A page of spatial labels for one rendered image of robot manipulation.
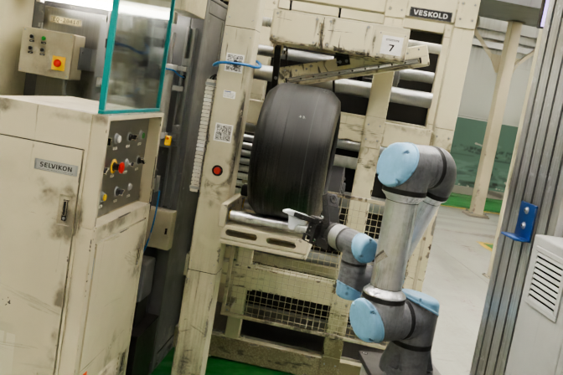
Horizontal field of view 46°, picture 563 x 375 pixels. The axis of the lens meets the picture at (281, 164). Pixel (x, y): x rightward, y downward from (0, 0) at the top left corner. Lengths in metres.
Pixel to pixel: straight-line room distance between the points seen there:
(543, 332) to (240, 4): 1.78
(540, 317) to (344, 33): 1.76
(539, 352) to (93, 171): 1.41
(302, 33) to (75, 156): 1.22
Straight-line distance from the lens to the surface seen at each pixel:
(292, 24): 2.96
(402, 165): 1.68
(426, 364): 1.93
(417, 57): 3.07
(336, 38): 2.94
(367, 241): 1.85
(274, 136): 2.50
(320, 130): 2.50
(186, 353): 2.98
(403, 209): 1.73
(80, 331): 2.34
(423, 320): 1.87
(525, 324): 1.56
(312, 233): 2.01
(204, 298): 2.88
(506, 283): 1.74
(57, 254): 2.29
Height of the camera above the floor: 1.46
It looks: 7 degrees down
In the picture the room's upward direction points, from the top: 10 degrees clockwise
